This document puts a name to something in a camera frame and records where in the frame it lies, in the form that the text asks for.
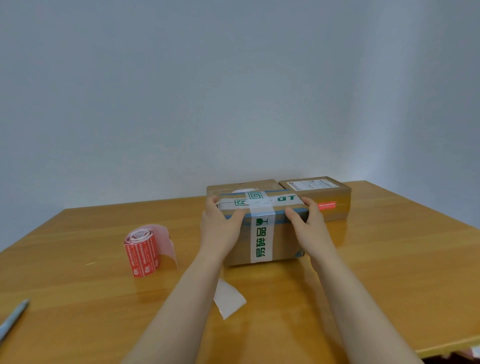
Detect person's left hand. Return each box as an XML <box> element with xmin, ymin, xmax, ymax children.
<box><xmin>199</xmin><ymin>195</ymin><xmax>247</xmax><ymax>262</ymax></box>

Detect person's right hand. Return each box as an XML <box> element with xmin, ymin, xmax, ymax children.
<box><xmin>284</xmin><ymin>196</ymin><xmax>337</xmax><ymax>265</ymax></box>

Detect box with green GT tape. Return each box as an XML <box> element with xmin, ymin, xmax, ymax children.
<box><xmin>216</xmin><ymin>188</ymin><xmax>311</xmax><ymax>268</ymax></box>

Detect cardboard box with torn tape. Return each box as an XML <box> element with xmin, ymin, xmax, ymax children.
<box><xmin>277</xmin><ymin>176</ymin><xmax>353</xmax><ymax>223</ymax></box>

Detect wide cardboard box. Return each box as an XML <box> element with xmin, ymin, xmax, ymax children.
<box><xmin>205</xmin><ymin>178</ymin><xmax>287</xmax><ymax>211</ymax></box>

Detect white backing paper piece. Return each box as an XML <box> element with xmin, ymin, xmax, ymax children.
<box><xmin>212</xmin><ymin>278</ymin><xmax>248</xmax><ymax>321</ymax></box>

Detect roll of red stickers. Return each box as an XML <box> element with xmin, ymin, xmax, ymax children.
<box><xmin>123</xmin><ymin>224</ymin><xmax>179</xmax><ymax>279</ymax></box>

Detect person's right forearm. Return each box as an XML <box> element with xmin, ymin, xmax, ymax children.
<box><xmin>313</xmin><ymin>251</ymin><xmax>425</xmax><ymax>364</ymax></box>

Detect person's left forearm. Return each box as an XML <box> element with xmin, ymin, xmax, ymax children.
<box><xmin>121</xmin><ymin>249</ymin><xmax>226</xmax><ymax>364</ymax></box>

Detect light blue pen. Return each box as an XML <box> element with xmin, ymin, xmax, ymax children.
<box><xmin>0</xmin><ymin>298</ymin><xmax>31</xmax><ymax>342</ymax></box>

